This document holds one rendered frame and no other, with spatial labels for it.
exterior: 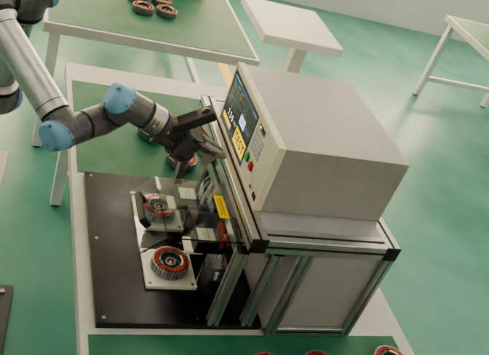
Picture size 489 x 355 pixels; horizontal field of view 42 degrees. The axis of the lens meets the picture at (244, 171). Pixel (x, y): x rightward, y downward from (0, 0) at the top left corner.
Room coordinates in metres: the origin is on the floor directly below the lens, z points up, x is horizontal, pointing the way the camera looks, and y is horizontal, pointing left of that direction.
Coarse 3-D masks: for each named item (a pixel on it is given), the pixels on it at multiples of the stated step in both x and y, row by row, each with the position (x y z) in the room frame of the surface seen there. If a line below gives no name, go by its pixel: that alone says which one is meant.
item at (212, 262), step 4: (208, 256) 1.45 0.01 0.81; (212, 256) 1.45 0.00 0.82; (216, 256) 1.45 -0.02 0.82; (204, 260) 1.46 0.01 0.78; (208, 260) 1.44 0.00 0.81; (212, 260) 1.43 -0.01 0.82; (216, 260) 1.43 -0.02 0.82; (224, 260) 1.45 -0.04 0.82; (208, 264) 1.43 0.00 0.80; (212, 264) 1.41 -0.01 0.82; (216, 264) 1.42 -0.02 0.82; (224, 264) 1.43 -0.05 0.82; (208, 268) 1.42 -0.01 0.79; (212, 268) 1.40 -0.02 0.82; (216, 268) 1.40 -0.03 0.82; (220, 268) 1.41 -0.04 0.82; (224, 268) 1.41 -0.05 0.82; (208, 272) 1.41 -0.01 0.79; (212, 272) 1.40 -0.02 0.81; (220, 272) 1.41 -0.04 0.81; (224, 272) 1.41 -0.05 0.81; (208, 276) 1.40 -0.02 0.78; (212, 276) 1.40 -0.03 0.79; (220, 276) 1.41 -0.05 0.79; (208, 280) 1.40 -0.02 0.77; (212, 280) 1.40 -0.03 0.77; (216, 280) 1.41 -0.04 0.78; (220, 280) 1.41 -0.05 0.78
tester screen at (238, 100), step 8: (232, 88) 1.70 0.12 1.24; (240, 88) 1.65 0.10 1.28; (232, 96) 1.69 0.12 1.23; (240, 96) 1.64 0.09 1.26; (232, 104) 1.67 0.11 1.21; (240, 104) 1.62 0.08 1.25; (248, 104) 1.57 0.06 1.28; (232, 112) 1.65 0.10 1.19; (240, 112) 1.60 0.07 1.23; (248, 112) 1.55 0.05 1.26; (224, 120) 1.68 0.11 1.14; (248, 120) 1.54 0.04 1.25; (256, 120) 1.50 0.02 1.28; (232, 128) 1.61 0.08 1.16; (240, 128) 1.57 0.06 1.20; (248, 128) 1.52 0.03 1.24; (232, 136) 1.60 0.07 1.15
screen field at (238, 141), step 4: (236, 128) 1.59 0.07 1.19; (236, 132) 1.58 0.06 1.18; (236, 136) 1.57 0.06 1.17; (240, 136) 1.55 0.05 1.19; (236, 140) 1.56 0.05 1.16; (240, 140) 1.54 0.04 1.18; (236, 144) 1.55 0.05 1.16; (240, 144) 1.53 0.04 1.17; (244, 144) 1.51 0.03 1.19; (236, 148) 1.54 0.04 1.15; (240, 148) 1.52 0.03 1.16; (244, 148) 1.50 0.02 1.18; (240, 152) 1.51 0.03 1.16; (240, 156) 1.51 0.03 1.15; (240, 160) 1.50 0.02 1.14
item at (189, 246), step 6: (186, 240) 1.40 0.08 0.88; (186, 246) 1.38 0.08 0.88; (192, 246) 1.39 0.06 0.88; (198, 246) 1.37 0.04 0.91; (204, 246) 1.38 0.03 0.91; (210, 246) 1.39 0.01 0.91; (216, 246) 1.39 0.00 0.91; (186, 252) 1.36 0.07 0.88; (192, 252) 1.37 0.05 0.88; (198, 252) 1.37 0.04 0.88; (204, 252) 1.38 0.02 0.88; (210, 252) 1.39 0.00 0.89; (216, 252) 1.39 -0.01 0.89; (222, 252) 1.40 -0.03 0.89; (228, 252) 1.41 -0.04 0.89; (222, 258) 1.42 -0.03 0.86; (222, 264) 1.42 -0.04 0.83
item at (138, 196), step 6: (138, 192) 1.30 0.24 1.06; (138, 198) 1.28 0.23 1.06; (144, 198) 1.30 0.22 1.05; (138, 204) 1.26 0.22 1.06; (138, 210) 1.24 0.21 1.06; (144, 210) 1.24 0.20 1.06; (138, 216) 1.22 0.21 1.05; (144, 216) 1.22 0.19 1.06; (144, 222) 1.21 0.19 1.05; (150, 222) 1.23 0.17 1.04
